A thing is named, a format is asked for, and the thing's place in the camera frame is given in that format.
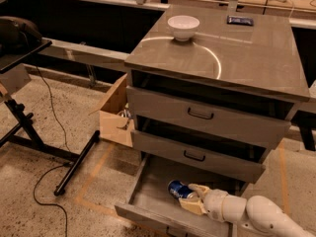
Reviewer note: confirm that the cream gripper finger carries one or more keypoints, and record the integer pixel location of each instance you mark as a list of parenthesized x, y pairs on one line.
[(193, 205), (199, 189)]

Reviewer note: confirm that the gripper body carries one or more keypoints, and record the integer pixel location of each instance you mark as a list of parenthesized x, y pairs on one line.
[(214, 201)]

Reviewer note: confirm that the blue pepsi can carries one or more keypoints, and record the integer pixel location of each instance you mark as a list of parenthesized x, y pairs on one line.
[(179, 190)]

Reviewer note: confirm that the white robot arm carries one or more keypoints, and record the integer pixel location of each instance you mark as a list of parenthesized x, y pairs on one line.
[(255, 214)]

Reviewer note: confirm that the grey middle drawer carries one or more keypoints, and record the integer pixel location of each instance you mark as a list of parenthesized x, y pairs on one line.
[(207, 160)]

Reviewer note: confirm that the grey drawer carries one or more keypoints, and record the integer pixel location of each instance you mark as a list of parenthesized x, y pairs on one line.
[(149, 203), (227, 123), (207, 160)]

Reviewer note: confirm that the grey bottom drawer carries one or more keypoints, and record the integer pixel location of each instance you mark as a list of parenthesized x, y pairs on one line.
[(149, 203)]

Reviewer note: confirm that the grey top drawer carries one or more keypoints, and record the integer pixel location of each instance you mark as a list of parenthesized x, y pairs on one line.
[(227, 123)]

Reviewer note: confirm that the grey metal drawer cabinet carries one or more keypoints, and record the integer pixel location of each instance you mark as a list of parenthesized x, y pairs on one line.
[(254, 70)]

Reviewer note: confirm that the brown cardboard box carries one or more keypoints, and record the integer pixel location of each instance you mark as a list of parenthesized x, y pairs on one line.
[(114, 123)]

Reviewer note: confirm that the white ceramic bowl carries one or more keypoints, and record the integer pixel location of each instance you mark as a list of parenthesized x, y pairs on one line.
[(183, 27)]

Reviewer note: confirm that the dark blue snack packet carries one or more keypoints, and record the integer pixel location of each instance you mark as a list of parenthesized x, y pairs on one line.
[(237, 20)]

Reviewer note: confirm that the black metal stand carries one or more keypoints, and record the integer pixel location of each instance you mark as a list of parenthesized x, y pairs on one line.
[(23, 133)]

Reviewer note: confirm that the dark round device on stand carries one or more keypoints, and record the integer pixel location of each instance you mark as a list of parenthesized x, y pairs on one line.
[(18, 35)]

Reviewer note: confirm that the grey metal rail bench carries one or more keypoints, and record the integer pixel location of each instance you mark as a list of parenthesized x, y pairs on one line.
[(86, 54)]

